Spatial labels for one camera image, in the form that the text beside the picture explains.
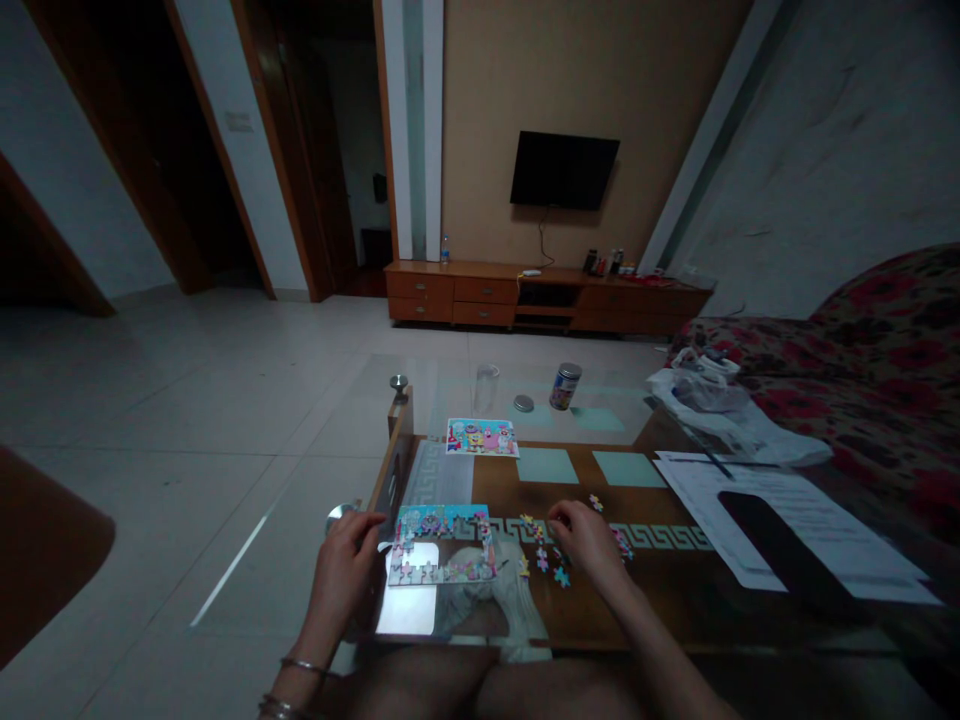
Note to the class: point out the person's left hand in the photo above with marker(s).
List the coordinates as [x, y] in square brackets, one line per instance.
[341, 559]

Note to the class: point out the person's right hand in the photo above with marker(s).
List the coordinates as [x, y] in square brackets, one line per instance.
[592, 547]

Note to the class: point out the person's right fingers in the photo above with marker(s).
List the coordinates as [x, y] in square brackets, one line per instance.
[564, 521]

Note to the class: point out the person's left fingers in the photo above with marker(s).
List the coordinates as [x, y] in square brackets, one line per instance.
[373, 529]

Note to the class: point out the partly assembled jigsaw puzzle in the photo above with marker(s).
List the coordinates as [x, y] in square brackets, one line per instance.
[420, 525]

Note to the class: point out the pile of loose puzzle pieces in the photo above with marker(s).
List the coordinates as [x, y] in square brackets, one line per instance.
[536, 536]

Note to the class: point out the glass-topped wooden coffee table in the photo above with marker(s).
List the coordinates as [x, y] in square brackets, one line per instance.
[622, 517]

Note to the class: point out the cartoon reference picture card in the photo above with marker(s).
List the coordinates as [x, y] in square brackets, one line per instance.
[481, 436]

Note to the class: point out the round metal lid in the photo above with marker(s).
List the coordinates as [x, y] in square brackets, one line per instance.
[523, 403]

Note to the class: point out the cylindrical printed tin can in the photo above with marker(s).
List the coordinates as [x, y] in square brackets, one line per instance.
[565, 388]

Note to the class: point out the clear drinking glass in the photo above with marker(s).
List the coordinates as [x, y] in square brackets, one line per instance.
[487, 386]

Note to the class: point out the dark pen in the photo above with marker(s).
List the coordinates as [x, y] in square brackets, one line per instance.
[718, 461]

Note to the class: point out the person's legs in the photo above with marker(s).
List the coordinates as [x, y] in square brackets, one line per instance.
[540, 686]

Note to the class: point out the white plastic bag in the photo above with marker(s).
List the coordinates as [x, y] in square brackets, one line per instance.
[705, 401]

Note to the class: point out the black flat phone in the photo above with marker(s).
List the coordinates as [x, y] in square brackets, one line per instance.
[772, 544]

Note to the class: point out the wooden television cabinet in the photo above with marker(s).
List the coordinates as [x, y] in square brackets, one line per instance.
[480, 292]

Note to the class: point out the white printed paper sheets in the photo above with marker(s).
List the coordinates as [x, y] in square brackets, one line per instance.
[840, 525]

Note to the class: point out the red floral sofa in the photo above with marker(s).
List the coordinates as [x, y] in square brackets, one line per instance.
[870, 360]

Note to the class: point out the wall-mounted black television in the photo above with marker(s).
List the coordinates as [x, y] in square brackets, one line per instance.
[564, 171]

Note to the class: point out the dark wooden door frame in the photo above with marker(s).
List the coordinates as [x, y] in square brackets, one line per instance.
[187, 150]
[300, 150]

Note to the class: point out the white wall switch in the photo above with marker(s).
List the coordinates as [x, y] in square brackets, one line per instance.
[240, 121]

